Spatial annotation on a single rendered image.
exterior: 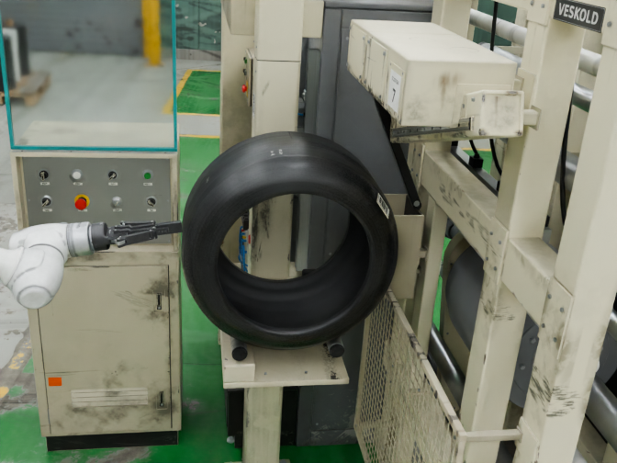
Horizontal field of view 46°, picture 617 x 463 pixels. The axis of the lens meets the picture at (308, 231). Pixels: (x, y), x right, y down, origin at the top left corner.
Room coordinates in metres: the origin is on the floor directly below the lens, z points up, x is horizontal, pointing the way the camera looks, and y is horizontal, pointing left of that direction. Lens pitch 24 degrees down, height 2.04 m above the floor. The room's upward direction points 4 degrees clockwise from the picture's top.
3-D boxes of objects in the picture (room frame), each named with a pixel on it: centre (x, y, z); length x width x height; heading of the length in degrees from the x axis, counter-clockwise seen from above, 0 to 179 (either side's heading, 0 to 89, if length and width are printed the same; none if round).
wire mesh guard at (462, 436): (1.75, -0.30, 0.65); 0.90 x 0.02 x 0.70; 10
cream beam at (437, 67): (1.84, -0.25, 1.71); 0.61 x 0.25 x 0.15; 10
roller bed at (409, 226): (2.20, -0.27, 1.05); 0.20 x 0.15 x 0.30; 10
